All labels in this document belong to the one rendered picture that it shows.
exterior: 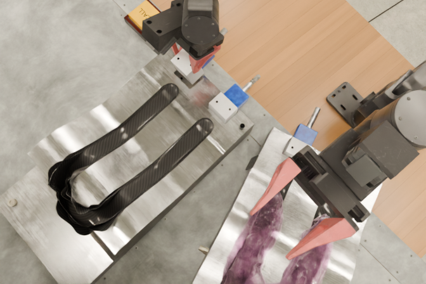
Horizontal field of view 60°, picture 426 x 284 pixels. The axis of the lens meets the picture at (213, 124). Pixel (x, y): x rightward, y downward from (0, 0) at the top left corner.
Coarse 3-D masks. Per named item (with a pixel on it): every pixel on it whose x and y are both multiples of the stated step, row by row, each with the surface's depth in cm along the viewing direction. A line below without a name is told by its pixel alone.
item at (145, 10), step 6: (138, 6) 90; (144, 6) 90; (150, 6) 90; (132, 12) 90; (138, 12) 90; (144, 12) 90; (150, 12) 90; (156, 12) 90; (132, 18) 89; (138, 18) 89; (144, 18) 89; (138, 24) 89
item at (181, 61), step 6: (222, 30) 76; (180, 54) 74; (186, 54) 74; (174, 60) 74; (180, 60) 74; (186, 60) 74; (210, 60) 77; (174, 66) 77; (180, 66) 74; (186, 66) 74; (204, 66) 77; (180, 72) 78; (186, 72) 73; (192, 72) 74; (198, 72) 76; (186, 78) 77; (192, 78) 76; (198, 78) 78
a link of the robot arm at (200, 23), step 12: (192, 0) 52; (204, 0) 52; (216, 0) 57; (192, 12) 52; (204, 12) 52; (216, 12) 55; (192, 24) 54; (204, 24) 54; (216, 24) 54; (192, 36) 56; (204, 36) 56; (216, 36) 56
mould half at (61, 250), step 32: (160, 64) 80; (128, 96) 79; (192, 96) 79; (64, 128) 73; (96, 128) 76; (160, 128) 77; (224, 128) 77; (128, 160) 74; (192, 160) 76; (32, 192) 76; (96, 192) 69; (160, 192) 73; (32, 224) 74; (64, 224) 74; (128, 224) 67; (64, 256) 73; (96, 256) 73
